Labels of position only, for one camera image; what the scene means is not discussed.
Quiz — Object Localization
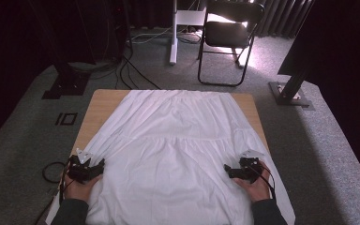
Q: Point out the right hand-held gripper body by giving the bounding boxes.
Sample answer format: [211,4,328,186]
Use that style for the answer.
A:
[234,149,265,185]

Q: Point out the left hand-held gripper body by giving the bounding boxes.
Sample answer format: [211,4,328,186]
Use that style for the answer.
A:
[67,148,98,185]

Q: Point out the white skirt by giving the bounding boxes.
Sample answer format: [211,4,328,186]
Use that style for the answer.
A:
[45,89,296,225]

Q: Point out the person's left hand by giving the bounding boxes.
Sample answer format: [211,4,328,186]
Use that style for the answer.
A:
[62,172,104,203]

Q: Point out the person's right hand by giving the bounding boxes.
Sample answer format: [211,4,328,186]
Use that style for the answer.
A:
[232,160,272,203]

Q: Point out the black stand with square base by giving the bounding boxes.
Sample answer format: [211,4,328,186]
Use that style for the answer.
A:
[27,0,92,100]

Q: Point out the metal stand base right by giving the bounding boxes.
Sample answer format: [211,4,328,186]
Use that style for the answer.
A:
[268,68,315,111]

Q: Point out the white desk leg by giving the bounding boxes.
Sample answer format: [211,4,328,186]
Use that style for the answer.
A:
[169,0,208,66]

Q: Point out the black folding chair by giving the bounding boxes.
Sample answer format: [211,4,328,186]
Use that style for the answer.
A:
[197,0,266,88]

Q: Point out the grey curtain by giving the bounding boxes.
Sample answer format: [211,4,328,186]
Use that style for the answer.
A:
[256,0,314,39]

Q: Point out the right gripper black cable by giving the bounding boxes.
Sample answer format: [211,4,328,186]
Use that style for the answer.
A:
[252,163,278,202]

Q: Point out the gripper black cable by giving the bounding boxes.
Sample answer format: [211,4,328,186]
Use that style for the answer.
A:
[252,163,278,202]
[37,160,73,225]

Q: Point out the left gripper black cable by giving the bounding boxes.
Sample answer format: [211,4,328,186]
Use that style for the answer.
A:
[37,160,73,225]

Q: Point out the black floor cables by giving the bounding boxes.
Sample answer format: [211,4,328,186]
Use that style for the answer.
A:
[114,29,163,91]

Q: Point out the white floor cables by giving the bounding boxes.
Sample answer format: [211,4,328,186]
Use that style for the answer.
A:
[128,25,203,45]

